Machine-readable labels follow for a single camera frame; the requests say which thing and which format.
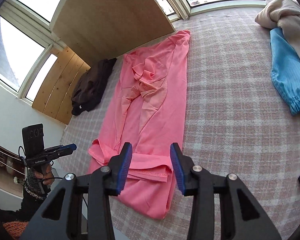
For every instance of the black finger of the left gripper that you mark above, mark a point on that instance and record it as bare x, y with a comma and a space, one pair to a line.
61, 153

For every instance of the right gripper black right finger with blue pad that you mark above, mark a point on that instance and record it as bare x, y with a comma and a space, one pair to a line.
242, 217

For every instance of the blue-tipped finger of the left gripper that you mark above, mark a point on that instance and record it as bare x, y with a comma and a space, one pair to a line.
72, 147

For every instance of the pink t-shirt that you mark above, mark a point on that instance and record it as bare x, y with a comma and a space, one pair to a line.
148, 110

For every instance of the person's left hand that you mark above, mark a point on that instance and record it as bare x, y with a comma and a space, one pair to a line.
46, 177

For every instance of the black phone on gripper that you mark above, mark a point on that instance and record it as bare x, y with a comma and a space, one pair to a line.
33, 140

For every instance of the pine plank panel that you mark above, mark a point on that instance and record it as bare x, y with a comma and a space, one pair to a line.
54, 95

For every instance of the dark brown folded garment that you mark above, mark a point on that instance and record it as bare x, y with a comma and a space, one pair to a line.
91, 86

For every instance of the orange knit scarf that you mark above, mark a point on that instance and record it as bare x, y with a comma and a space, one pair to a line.
15, 228

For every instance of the large light wooden board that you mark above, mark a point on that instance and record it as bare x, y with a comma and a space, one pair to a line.
104, 29

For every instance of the blue ribbed garment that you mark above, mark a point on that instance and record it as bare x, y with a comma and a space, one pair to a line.
285, 70

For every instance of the beige knit sweater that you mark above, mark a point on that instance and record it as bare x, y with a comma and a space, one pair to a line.
284, 14

